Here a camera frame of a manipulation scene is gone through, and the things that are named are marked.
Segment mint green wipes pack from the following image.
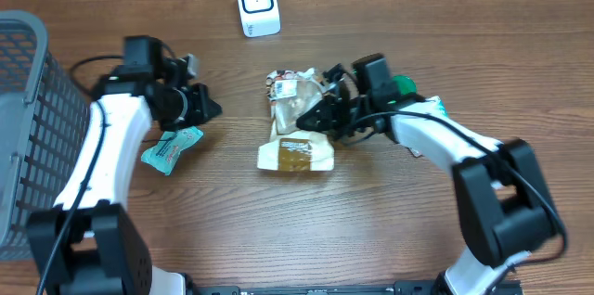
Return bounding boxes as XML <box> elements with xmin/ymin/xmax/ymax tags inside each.
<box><xmin>140</xmin><ymin>127</ymin><xmax>203</xmax><ymax>175</ymax></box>

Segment white barcode scanner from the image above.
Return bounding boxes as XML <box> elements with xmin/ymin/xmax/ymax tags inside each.
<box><xmin>238</xmin><ymin>0</ymin><xmax>281</xmax><ymax>38</ymax></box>

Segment clear bag bread package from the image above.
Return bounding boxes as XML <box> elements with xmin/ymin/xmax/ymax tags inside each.
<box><xmin>257</xmin><ymin>68</ymin><xmax>334</xmax><ymax>172</ymax></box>

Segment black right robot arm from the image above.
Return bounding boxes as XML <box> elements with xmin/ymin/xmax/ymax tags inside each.
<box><xmin>296</xmin><ymin>53</ymin><xmax>568</xmax><ymax>294</ymax></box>

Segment teal tissue pack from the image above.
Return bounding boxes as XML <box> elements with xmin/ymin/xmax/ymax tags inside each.
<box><xmin>426</xmin><ymin>96</ymin><xmax>448</xmax><ymax>117</ymax></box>

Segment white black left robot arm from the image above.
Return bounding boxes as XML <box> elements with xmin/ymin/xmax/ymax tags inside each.
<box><xmin>26</xmin><ymin>35</ymin><xmax>222</xmax><ymax>294</ymax></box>

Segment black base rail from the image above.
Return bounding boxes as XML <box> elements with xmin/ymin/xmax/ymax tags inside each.
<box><xmin>194</xmin><ymin>278</ymin><xmax>525</xmax><ymax>295</ymax></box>

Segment orange tissue pack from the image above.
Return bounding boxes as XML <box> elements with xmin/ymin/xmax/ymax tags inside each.
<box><xmin>408</xmin><ymin>147</ymin><xmax>422</xmax><ymax>158</ymax></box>

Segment green lid clear jar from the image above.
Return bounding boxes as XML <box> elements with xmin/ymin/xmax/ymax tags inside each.
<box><xmin>393</xmin><ymin>75</ymin><xmax>417</xmax><ymax>96</ymax></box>

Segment dark grey mesh basket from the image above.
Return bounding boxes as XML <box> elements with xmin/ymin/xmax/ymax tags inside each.
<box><xmin>1</xmin><ymin>10</ymin><xmax>89</xmax><ymax>261</ymax></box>

